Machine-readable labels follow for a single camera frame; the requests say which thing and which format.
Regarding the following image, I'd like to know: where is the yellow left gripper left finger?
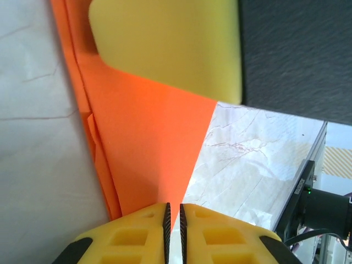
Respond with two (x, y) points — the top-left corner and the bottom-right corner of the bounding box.
(56, 202), (172, 264)

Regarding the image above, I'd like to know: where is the thin black base wire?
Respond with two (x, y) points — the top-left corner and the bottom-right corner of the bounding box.
(283, 232), (352, 250)

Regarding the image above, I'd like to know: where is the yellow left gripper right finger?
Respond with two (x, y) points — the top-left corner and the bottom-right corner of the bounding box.
(179, 203), (295, 264)

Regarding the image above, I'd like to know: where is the long aluminium mounting rail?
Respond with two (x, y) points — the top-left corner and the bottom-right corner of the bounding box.
(271, 120), (329, 232)

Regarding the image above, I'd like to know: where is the orange cloth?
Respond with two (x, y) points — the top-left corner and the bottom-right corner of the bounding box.
(50, 0), (218, 222)

